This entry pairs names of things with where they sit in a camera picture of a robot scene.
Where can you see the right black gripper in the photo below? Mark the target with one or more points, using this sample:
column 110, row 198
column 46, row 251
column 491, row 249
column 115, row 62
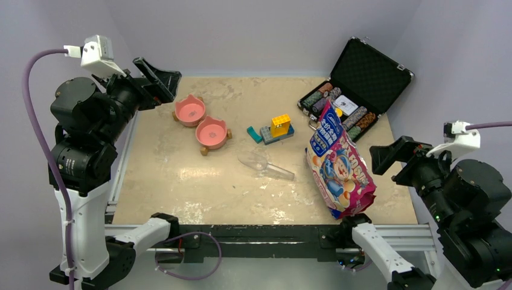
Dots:
column 403, row 147

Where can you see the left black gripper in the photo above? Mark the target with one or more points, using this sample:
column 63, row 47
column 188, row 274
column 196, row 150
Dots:
column 147, row 93

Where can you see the colourful pet food bag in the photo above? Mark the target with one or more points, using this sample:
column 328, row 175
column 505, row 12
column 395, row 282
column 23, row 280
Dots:
column 338, row 169

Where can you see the clear plastic scoop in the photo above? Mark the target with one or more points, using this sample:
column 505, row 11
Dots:
column 262, row 165

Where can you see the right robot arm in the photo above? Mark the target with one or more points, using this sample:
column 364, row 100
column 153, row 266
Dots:
column 463, row 197

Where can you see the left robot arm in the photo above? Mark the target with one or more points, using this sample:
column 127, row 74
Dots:
column 92, row 113

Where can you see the far pink pet bowl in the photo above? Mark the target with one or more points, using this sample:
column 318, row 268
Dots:
column 189, row 111

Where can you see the pink pet bowl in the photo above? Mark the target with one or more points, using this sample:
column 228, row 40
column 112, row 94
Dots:
column 212, row 133
column 189, row 111

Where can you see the near pink pet bowl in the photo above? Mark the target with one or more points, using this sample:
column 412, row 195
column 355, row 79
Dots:
column 212, row 133

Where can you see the black poker chip case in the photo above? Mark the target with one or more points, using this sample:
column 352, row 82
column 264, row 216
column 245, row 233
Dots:
column 367, row 77

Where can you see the yellow toy brick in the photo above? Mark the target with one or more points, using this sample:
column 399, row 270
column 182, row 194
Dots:
column 280, row 125

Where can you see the teal toy brick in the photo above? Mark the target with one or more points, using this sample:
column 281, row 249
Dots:
column 254, row 135

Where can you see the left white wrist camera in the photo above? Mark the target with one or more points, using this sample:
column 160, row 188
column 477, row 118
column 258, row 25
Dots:
column 96, row 56

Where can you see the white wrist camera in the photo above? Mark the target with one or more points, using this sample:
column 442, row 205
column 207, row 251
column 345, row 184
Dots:
column 458, row 140
column 96, row 56

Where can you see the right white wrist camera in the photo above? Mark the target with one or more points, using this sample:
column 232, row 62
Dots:
column 458, row 140

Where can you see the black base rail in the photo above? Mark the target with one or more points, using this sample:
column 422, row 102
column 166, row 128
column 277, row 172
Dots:
column 319, row 242

